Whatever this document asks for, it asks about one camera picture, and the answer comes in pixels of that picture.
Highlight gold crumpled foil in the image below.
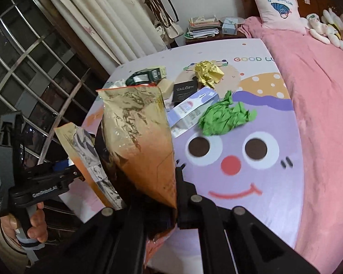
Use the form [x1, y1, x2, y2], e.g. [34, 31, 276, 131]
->
[194, 61, 224, 89]

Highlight cream curtain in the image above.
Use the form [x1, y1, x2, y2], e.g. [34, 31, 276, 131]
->
[51, 0, 167, 70]

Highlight cartoon purple tablecloth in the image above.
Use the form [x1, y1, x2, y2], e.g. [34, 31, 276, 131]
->
[58, 38, 305, 274]

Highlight beige small box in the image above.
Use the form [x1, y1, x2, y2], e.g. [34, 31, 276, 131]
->
[157, 78, 174, 100]

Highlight wooden nightstand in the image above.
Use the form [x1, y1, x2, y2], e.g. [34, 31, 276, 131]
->
[185, 32, 246, 45]

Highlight white plush toy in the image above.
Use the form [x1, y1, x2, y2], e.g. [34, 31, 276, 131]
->
[306, 8, 343, 50]

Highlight person's left hand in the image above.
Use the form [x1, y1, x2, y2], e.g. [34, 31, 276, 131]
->
[0, 202, 48, 244]

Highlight pink bed blanket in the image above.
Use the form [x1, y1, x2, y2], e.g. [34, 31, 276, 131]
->
[240, 17, 343, 273]

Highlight window security grille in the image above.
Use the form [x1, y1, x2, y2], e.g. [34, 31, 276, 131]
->
[0, 0, 104, 168]

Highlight hanging bags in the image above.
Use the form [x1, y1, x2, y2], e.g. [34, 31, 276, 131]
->
[145, 0, 183, 42]

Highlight black Talopn box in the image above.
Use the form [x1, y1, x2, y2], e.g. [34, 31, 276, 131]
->
[172, 79, 198, 103]

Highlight stack of books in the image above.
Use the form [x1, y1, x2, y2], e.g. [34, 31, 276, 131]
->
[184, 16, 220, 40]

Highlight green crumpled paper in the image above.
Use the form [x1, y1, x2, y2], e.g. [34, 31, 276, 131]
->
[198, 90, 257, 136]

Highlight cream sleeve forearm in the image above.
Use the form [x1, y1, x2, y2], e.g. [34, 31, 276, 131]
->
[0, 222, 28, 273]

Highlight gold orange snack bag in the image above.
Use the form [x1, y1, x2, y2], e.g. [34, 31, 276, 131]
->
[55, 85, 177, 263]

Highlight light blue tissue box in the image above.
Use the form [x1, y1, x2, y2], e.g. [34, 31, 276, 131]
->
[222, 17, 238, 35]

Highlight green white small box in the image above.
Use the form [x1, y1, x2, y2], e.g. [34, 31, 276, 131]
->
[125, 66, 166, 86]

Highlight pink cartoon pillow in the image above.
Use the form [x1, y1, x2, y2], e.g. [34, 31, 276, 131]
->
[255, 0, 307, 35]

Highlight white purple carton box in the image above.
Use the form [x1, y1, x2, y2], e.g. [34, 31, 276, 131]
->
[167, 87, 219, 138]

